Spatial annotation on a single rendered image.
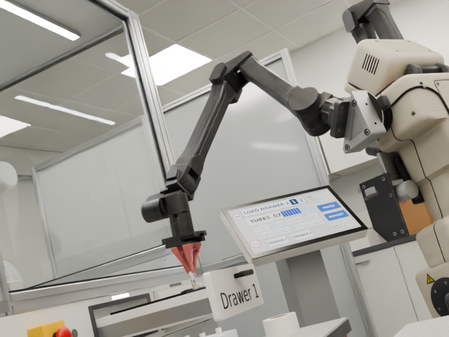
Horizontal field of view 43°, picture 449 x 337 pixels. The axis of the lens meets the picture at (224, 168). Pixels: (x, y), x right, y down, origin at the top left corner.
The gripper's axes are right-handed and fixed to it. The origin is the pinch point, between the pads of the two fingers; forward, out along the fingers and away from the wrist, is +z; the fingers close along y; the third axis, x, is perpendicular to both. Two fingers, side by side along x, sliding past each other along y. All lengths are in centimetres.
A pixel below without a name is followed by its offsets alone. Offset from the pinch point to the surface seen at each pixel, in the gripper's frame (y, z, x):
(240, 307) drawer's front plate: -12.0, 11.1, 1.2
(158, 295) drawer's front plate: 21.3, 5.4, -17.0
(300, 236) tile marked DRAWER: -4, -3, -87
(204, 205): 75, -34, -172
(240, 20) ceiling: 57, -176, -269
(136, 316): 10.2, 7.9, 12.4
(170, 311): 0.7, 8.1, 12.4
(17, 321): 21.5, 2.5, 38.2
